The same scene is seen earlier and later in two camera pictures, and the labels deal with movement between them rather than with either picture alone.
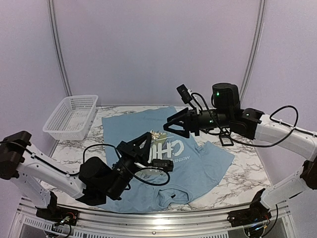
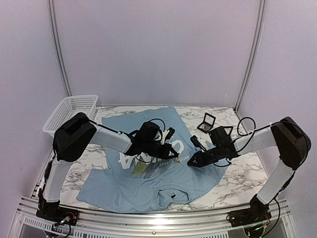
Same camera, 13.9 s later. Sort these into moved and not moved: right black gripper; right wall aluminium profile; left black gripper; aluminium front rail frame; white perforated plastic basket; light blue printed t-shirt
Moved: left black gripper; right black gripper
Not moved: right wall aluminium profile; light blue printed t-shirt; aluminium front rail frame; white perforated plastic basket
